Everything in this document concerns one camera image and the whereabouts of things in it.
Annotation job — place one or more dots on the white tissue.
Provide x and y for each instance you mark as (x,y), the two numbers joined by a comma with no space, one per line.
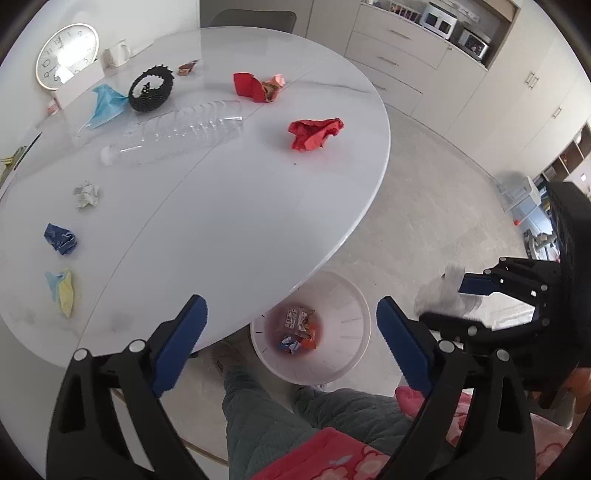
(434,295)

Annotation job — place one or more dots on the brown white snack packet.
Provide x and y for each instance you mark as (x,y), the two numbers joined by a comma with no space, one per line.
(187,68)

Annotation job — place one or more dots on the beige drawer cabinet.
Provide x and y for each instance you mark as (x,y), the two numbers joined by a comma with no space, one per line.
(392,50)

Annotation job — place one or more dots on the round white wall clock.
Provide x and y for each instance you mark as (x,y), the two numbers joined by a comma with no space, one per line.
(69,50)

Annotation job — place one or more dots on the person's right leg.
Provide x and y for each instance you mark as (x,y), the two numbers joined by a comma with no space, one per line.
(360,410)

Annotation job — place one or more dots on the pink slipper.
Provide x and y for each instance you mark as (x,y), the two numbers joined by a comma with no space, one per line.
(408,399)

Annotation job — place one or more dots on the blue white wrapper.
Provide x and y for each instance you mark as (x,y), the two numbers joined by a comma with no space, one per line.
(288,344)

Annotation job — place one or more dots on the open cubby shelf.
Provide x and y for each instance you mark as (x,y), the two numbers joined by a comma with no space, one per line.
(570,159)

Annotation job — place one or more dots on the tall beige cupboard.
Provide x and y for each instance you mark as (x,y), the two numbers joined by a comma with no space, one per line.
(526,92)

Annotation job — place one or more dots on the clear plastic bottle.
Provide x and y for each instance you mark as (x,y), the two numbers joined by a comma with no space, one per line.
(180,131)

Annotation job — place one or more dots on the person's left leg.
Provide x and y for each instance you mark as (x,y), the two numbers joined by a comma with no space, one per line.
(258,415)

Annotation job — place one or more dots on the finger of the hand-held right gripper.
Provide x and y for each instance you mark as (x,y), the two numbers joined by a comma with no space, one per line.
(478,284)
(461,328)

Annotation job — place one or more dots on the pink orange crumpled wrapper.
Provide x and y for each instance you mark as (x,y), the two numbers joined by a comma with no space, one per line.
(273,85)

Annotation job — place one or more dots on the yellow blue crumpled wrapper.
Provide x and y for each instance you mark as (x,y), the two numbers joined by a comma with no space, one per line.
(63,290)

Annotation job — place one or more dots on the white mug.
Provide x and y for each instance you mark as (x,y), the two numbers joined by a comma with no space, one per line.
(115,54)

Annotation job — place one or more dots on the blue face mask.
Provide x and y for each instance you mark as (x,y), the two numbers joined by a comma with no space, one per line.
(106,104)

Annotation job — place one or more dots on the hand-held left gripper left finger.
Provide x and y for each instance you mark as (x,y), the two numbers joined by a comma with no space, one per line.
(182,337)

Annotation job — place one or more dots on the dark blue crumpled wrapper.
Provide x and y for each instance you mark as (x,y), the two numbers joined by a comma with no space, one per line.
(60,237)

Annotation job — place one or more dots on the yellow binder clip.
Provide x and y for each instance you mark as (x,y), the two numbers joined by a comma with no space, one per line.
(8,160)

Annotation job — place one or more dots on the white crumpled paper ball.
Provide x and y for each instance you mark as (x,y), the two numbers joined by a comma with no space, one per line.
(87,194)

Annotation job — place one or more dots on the silver toaster oven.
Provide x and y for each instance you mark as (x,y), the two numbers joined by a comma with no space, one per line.
(475,42)

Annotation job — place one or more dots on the red crumpled paper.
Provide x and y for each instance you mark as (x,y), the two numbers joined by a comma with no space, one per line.
(249,86)
(314,134)

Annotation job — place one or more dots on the beige slipper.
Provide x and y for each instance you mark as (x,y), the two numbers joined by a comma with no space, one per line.
(226,356)

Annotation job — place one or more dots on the white plastic container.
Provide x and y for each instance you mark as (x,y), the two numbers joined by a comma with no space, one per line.
(517,189)

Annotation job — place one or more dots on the toaster oven on counter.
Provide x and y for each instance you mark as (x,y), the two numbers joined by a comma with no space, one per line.
(438,19)

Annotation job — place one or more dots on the person's leg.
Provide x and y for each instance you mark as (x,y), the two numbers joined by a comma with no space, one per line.
(360,410)
(258,415)

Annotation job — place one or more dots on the small pink packet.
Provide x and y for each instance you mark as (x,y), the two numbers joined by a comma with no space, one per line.
(53,107)

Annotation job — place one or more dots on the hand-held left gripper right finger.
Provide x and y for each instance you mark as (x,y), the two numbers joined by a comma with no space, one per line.
(401,341)

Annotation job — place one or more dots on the white plastic waste bin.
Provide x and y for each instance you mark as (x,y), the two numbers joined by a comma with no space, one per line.
(344,304)

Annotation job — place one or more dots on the white printed wrapper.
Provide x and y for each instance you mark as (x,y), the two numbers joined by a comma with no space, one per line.
(295,318)

